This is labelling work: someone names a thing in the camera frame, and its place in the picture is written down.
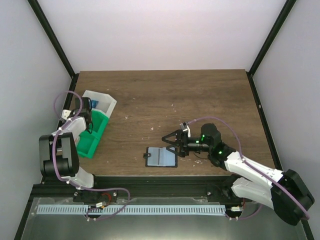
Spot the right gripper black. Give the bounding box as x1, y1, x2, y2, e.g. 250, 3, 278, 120
162, 129, 212, 158

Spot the black leather card holder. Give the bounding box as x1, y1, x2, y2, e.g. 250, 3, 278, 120
143, 147, 178, 168

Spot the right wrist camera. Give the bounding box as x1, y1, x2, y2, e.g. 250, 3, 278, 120
179, 122, 191, 138

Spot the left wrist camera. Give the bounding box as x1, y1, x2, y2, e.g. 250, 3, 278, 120
60, 109, 72, 120

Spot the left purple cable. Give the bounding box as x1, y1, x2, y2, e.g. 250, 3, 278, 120
51, 90, 131, 221

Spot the green plastic bin middle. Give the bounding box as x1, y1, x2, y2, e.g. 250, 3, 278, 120
80, 110, 110, 141

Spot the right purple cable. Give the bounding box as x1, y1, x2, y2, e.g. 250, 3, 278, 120
186, 116, 310, 220

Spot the green plastic bin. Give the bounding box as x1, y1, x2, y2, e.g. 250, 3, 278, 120
80, 110, 110, 141
76, 135, 99, 159

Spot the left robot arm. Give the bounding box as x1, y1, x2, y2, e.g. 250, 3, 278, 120
38, 97, 102, 202

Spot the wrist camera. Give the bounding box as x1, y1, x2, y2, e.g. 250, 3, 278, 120
179, 122, 191, 138
60, 109, 72, 120

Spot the blue card in bin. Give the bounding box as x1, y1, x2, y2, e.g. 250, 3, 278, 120
91, 99, 99, 109

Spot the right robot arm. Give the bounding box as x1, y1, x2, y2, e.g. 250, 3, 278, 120
161, 122, 315, 226

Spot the white plastic bin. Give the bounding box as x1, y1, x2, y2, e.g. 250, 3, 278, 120
82, 90, 117, 118

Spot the black aluminium frame rail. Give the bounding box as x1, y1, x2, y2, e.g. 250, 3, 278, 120
30, 175, 243, 204

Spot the purple cable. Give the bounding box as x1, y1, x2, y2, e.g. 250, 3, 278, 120
51, 90, 131, 221
186, 116, 310, 220

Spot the light blue cable duct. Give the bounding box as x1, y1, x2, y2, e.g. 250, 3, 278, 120
36, 204, 226, 216

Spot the green plastic bin front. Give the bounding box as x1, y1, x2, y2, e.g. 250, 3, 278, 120
76, 135, 99, 159

